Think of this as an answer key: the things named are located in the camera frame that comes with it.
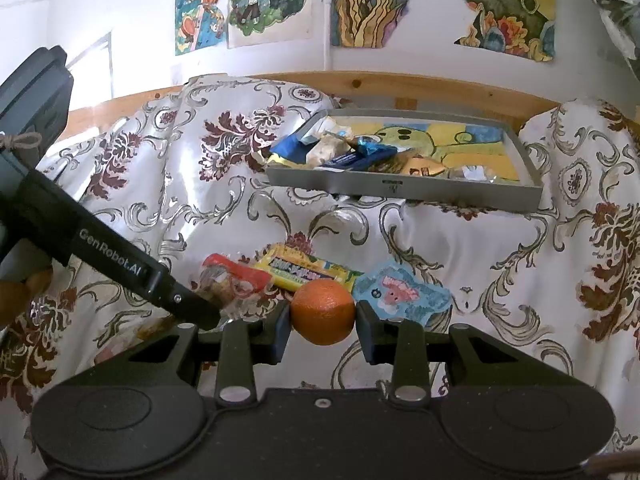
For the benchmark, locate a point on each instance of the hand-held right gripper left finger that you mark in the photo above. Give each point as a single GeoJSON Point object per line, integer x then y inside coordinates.
{"type": "Point", "coordinates": [280, 335]}

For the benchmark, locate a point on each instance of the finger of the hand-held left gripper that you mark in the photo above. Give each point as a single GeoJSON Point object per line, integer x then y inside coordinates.
{"type": "Point", "coordinates": [192, 310]}

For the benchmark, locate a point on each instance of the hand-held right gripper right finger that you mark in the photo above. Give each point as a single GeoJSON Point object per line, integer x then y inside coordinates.
{"type": "Point", "coordinates": [366, 335]}

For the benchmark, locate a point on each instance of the clear brown snack packet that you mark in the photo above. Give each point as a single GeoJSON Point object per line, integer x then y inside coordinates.
{"type": "Point", "coordinates": [230, 280]}

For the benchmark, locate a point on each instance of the orange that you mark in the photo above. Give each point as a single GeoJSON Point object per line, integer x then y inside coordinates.
{"type": "Point", "coordinates": [322, 312]}

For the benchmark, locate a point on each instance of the grey tray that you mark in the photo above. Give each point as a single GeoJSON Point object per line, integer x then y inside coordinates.
{"type": "Point", "coordinates": [400, 192]}

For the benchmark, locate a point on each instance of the dark blue white-tipped sachet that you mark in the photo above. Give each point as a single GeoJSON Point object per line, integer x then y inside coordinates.
{"type": "Point", "coordinates": [350, 160]}

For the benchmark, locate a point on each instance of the person's left hand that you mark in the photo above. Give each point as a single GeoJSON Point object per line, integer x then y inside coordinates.
{"type": "Point", "coordinates": [17, 302]}

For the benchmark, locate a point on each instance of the light blue cartoon packet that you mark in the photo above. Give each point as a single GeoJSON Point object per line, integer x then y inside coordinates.
{"type": "Point", "coordinates": [400, 292]}

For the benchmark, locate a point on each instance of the yellow snack bar packet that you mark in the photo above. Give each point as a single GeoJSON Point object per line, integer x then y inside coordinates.
{"type": "Point", "coordinates": [300, 267]}

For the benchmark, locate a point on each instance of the floral patterned blanket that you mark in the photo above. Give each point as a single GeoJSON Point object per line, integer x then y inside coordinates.
{"type": "Point", "coordinates": [475, 270]}

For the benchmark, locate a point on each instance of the gold yellow foil packet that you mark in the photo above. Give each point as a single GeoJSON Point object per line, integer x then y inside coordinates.
{"type": "Point", "coordinates": [425, 166]}

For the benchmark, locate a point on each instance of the white nougat snack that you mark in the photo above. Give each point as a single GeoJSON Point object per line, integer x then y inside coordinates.
{"type": "Point", "coordinates": [327, 152]}

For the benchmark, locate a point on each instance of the green label wrapped bread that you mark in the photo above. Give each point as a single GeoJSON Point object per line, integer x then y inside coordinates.
{"type": "Point", "coordinates": [472, 172]}

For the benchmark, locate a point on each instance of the clear wrapped white snack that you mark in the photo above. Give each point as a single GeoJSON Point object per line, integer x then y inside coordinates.
{"type": "Point", "coordinates": [322, 127]}

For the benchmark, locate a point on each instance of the plastic wrapped floral bedding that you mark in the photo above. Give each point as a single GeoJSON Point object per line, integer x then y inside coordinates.
{"type": "Point", "coordinates": [615, 5]}

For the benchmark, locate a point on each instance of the wooden bed frame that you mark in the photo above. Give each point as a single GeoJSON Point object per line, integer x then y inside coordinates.
{"type": "Point", "coordinates": [400, 87]}

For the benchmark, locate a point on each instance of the orange-haired cartoon wall poster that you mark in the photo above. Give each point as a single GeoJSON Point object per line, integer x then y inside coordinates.
{"type": "Point", "coordinates": [200, 5]}

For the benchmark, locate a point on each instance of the blond cartoon wall poster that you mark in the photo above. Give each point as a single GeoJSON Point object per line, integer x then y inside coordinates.
{"type": "Point", "coordinates": [270, 0]}

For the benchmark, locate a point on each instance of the yellow flame wall poster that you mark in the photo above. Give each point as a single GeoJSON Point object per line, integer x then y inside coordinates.
{"type": "Point", "coordinates": [375, 5]}

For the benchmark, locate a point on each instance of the torn colourful wall poster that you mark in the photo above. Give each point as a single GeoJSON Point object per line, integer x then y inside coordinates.
{"type": "Point", "coordinates": [510, 5]}

